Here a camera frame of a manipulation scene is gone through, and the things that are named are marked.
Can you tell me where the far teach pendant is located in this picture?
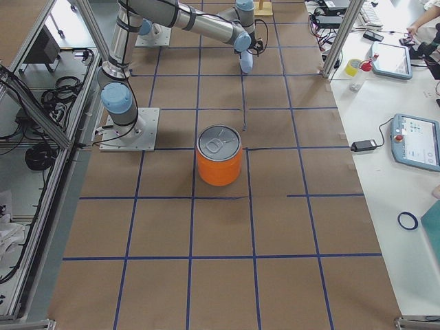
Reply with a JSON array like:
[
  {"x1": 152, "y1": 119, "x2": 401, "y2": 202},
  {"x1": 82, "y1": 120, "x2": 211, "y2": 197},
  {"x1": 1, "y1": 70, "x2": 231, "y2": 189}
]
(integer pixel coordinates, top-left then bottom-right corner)
[{"x1": 369, "y1": 41, "x2": 413, "y2": 80}]

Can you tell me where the near teach pendant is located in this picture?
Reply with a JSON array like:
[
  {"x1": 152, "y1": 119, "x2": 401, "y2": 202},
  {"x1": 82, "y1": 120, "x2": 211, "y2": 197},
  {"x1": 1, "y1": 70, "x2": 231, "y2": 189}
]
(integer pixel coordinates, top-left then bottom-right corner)
[{"x1": 390, "y1": 113, "x2": 439, "y2": 172}]

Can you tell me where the aluminium frame post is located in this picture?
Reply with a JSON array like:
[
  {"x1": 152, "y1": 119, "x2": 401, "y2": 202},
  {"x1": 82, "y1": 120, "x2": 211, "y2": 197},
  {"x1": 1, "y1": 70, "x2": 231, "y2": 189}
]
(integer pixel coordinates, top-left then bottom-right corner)
[{"x1": 321, "y1": 0, "x2": 364, "y2": 78}]

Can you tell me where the yellow tape roll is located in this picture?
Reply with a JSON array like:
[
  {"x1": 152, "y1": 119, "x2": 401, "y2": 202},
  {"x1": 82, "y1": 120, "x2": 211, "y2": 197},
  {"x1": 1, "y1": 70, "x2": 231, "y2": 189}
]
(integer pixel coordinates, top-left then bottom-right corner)
[{"x1": 344, "y1": 58, "x2": 362, "y2": 77}]

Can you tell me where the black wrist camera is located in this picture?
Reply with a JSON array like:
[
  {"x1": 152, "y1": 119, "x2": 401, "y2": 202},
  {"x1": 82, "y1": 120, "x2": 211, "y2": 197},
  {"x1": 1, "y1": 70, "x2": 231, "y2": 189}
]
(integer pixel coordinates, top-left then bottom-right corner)
[{"x1": 252, "y1": 38, "x2": 265, "y2": 56}]

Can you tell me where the black power brick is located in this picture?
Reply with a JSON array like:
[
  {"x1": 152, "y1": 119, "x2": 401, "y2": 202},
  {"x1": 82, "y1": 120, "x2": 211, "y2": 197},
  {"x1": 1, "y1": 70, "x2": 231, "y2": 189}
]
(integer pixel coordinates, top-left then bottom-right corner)
[{"x1": 350, "y1": 140, "x2": 381, "y2": 153}]

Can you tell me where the blue tape ring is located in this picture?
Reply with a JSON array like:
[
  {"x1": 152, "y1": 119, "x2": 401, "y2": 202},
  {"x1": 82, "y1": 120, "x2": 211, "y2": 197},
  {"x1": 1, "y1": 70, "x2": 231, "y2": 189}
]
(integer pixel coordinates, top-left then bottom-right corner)
[{"x1": 397, "y1": 211, "x2": 419, "y2": 231}]

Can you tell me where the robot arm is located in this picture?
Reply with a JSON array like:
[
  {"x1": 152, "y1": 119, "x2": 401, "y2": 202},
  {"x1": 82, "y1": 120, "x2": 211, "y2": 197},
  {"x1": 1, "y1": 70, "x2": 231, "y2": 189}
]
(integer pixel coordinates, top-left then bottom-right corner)
[{"x1": 95, "y1": 1, "x2": 256, "y2": 151}]

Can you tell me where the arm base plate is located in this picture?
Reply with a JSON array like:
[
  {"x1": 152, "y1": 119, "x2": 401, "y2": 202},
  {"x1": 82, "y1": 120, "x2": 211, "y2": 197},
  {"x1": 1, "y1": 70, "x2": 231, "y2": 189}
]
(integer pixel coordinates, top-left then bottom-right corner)
[
  {"x1": 135, "y1": 24, "x2": 171, "y2": 48},
  {"x1": 99, "y1": 107, "x2": 160, "y2": 152}
]

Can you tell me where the wooden cup stand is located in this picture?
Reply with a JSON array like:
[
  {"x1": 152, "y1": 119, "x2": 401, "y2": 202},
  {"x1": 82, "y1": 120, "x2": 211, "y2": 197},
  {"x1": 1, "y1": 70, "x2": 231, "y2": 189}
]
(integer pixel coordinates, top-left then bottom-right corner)
[{"x1": 254, "y1": 0, "x2": 273, "y2": 17}]

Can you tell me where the teach pendant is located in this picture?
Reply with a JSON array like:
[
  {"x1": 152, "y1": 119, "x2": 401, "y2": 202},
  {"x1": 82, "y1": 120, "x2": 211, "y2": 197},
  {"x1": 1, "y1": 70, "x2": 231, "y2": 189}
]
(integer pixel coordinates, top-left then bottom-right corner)
[
  {"x1": 390, "y1": 113, "x2": 439, "y2": 172},
  {"x1": 369, "y1": 41, "x2": 413, "y2": 80}
]

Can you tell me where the orange tin can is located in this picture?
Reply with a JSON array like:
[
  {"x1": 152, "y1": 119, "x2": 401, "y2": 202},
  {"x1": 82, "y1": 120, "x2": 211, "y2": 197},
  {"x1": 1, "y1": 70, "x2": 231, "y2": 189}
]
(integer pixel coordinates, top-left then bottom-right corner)
[{"x1": 196, "y1": 124, "x2": 243, "y2": 186}]

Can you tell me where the white plastic cup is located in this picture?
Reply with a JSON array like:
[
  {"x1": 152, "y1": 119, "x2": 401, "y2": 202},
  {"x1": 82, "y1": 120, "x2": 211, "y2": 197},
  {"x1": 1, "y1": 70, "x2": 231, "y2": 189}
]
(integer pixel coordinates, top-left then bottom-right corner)
[{"x1": 239, "y1": 50, "x2": 253, "y2": 74}]

